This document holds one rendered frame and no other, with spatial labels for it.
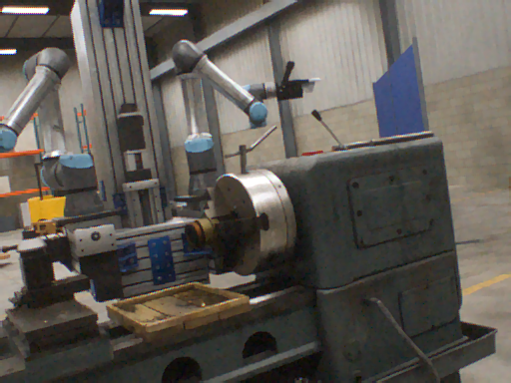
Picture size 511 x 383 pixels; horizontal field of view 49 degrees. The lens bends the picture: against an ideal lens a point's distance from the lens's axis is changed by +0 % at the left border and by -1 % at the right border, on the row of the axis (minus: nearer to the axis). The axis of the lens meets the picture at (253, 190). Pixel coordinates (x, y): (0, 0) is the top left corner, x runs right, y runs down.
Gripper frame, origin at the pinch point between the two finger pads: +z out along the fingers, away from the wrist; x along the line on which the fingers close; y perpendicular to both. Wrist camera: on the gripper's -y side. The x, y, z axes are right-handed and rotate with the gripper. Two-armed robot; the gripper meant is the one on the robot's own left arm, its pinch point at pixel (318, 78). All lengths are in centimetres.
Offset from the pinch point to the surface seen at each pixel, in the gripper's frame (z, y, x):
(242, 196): -43, 30, 89
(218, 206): -51, 33, 81
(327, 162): -17, 23, 89
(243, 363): -50, 72, 106
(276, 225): -35, 38, 94
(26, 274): -102, 38, 107
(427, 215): 16, 48, 74
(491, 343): 31, 92, 84
